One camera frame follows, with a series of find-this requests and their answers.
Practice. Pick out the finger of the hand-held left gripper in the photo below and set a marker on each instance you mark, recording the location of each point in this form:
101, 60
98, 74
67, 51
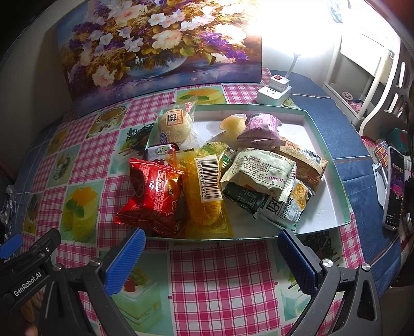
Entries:
10, 243
45, 245

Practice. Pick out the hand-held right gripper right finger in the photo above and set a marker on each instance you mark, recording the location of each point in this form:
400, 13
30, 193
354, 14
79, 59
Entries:
299, 261

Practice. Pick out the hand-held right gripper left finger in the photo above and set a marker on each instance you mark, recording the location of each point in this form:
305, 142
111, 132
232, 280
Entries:
124, 261

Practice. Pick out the green and white snack packet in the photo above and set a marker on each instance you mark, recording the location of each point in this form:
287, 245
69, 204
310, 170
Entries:
281, 210

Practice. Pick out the white tray with green rim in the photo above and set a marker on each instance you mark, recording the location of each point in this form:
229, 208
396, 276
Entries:
323, 206

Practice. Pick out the shiny red snack packet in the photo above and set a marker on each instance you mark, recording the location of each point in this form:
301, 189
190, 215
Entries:
148, 194

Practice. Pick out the yellow snack packet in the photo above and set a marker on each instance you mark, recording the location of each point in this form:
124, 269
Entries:
200, 213

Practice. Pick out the brown snack packet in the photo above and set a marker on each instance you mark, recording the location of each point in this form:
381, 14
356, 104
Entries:
307, 164

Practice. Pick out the pale round cake packet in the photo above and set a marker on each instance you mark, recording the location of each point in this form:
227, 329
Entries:
258, 171

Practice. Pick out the red and white snack packet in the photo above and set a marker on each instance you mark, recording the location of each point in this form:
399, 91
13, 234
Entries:
160, 153

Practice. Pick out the pink snack packet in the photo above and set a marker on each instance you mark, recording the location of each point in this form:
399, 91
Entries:
258, 129

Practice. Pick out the white bun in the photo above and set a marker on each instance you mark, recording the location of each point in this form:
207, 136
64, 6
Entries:
174, 126

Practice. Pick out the yellow jelly cup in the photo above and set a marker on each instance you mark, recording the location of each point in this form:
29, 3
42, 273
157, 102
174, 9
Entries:
231, 126

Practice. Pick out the person's left hand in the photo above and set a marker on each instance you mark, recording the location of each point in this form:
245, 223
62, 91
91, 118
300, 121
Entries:
29, 318

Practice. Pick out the crumpled blue white wrapper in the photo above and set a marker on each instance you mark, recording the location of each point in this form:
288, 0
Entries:
6, 206

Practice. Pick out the pink checkered tablecloth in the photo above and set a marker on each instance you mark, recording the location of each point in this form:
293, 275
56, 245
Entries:
220, 284

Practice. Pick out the white phone stand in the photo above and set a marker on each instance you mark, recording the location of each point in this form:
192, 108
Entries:
380, 181

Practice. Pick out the smartphone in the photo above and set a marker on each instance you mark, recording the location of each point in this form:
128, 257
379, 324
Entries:
394, 194

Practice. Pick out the teal box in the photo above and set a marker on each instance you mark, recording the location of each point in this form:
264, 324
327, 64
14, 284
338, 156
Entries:
397, 137

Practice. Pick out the white power strip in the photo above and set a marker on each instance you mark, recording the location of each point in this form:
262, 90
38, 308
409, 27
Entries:
270, 95

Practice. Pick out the white plastic rack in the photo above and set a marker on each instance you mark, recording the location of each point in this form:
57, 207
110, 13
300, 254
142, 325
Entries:
375, 80

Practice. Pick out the flower painting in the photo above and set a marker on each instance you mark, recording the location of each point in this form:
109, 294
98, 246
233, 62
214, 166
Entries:
145, 42

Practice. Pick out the white adapter with red switch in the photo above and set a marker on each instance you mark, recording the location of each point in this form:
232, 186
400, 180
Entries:
278, 82

